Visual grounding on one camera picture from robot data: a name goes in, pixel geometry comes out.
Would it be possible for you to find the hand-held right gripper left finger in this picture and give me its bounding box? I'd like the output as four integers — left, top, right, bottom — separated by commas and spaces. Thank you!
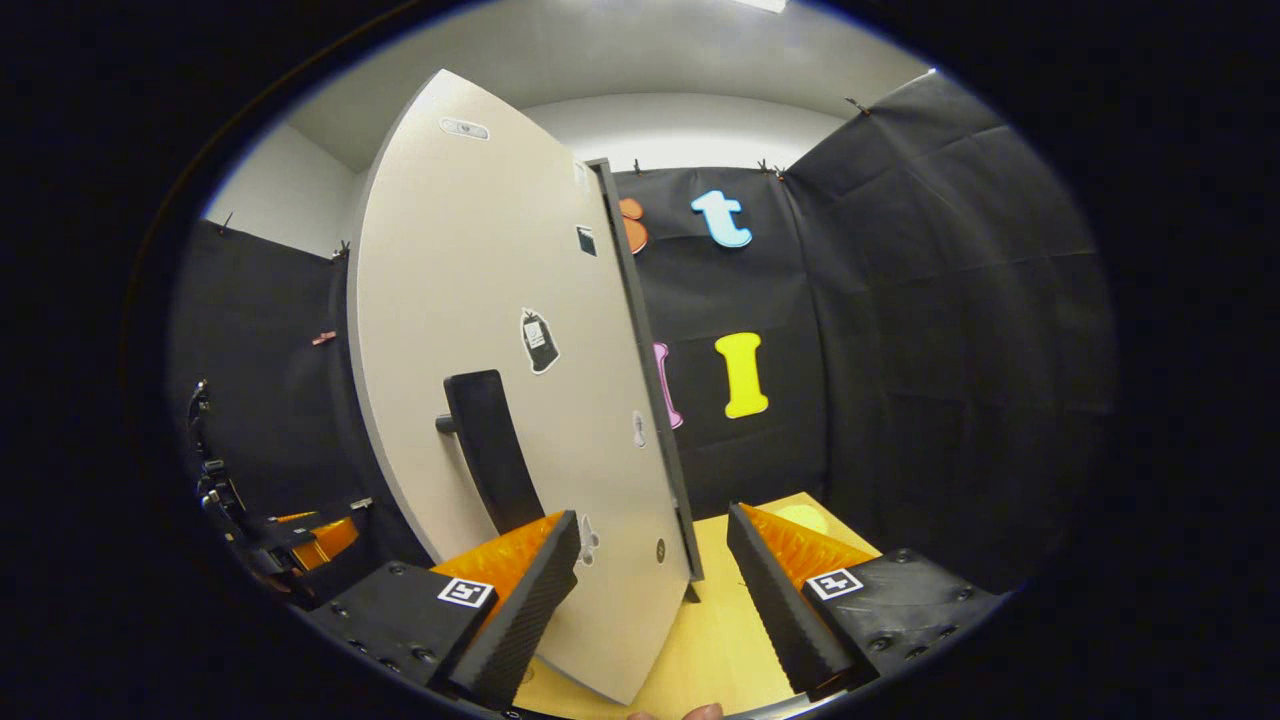
300, 510, 582, 711

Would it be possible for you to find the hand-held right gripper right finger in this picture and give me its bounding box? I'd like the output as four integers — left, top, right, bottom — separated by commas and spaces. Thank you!
726, 502, 1004, 701

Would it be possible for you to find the dark grey cabinet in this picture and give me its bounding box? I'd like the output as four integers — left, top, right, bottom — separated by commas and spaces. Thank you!
585, 157, 704, 604

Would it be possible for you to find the black door handle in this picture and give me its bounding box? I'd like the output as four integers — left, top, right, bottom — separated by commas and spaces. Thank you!
436, 369, 546, 536

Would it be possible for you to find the beige cabinet door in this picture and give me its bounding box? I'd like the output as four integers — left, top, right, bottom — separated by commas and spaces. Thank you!
347, 68, 693, 706

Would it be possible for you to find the black tripod stand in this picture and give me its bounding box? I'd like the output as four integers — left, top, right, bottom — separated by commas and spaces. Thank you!
188, 380, 263, 576

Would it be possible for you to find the black backdrop cloth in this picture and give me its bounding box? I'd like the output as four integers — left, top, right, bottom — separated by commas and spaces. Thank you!
165, 70, 1116, 601

